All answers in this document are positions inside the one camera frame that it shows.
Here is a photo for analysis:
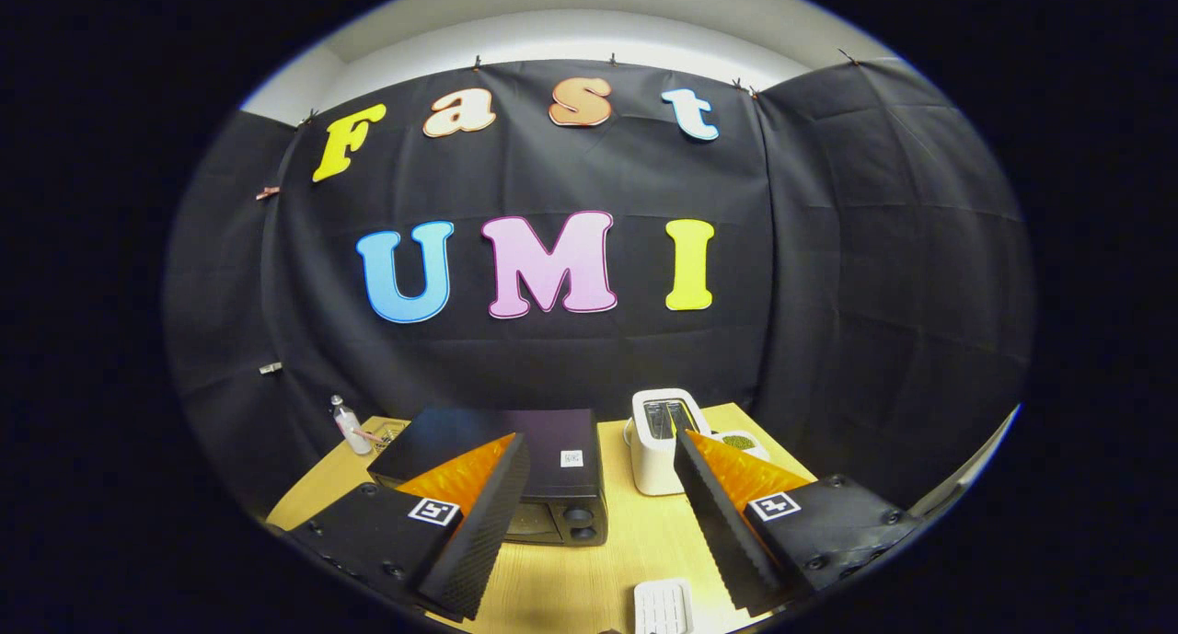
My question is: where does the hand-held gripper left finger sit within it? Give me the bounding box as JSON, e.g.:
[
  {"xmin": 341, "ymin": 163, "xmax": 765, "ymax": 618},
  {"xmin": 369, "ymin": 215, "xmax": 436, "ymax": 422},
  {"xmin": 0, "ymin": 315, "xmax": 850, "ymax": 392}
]
[{"xmin": 290, "ymin": 432, "xmax": 532, "ymax": 621}]

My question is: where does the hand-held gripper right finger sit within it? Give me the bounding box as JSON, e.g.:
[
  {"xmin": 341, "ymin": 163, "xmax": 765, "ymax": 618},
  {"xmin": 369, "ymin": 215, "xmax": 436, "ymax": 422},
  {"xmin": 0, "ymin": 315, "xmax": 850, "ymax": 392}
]
[{"xmin": 674, "ymin": 429, "xmax": 924, "ymax": 617}]

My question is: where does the black toaster oven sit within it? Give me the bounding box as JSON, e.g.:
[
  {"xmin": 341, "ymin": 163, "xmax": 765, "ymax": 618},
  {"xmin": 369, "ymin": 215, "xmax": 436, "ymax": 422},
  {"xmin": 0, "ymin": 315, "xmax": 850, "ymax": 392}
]
[{"xmin": 366, "ymin": 407, "xmax": 609, "ymax": 548}]

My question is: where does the white bread toaster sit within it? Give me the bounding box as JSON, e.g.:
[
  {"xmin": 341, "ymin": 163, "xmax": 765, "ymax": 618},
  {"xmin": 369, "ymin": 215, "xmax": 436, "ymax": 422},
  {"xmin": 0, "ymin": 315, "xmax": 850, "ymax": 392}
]
[{"xmin": 624, "ymin": 387, "xmax": 711, "ymax": 497}]

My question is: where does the white ribbed tray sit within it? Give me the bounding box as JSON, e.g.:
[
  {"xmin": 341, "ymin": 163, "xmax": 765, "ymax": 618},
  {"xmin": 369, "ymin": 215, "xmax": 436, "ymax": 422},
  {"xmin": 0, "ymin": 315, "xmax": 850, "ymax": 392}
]
[{"xmin": 633, "ymin": 577, "xmax": 696, "ymax": 634}]

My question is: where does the small white snack dish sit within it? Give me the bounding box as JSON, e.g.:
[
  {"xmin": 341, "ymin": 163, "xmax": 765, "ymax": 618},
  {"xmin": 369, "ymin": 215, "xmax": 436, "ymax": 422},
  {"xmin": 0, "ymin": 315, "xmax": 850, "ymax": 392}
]
[{"xmin": 710, "ymin": 430, "xmax": 772, "ymax": 462}]

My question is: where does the small clear plastic bottle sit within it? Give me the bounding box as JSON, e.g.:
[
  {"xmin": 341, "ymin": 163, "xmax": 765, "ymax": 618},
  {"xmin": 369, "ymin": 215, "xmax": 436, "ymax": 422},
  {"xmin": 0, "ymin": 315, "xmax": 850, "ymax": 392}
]
[{"xmin": 329, "ymin": 394, "xmax": 373, "ymax": 456}]

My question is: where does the small wire basket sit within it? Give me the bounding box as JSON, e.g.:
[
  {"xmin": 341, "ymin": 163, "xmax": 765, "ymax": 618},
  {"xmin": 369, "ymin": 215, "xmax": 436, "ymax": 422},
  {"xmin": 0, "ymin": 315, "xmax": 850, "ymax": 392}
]
[{"xmin": 364, "ymin": 420, "xmax": 410, "ymax": 455}]

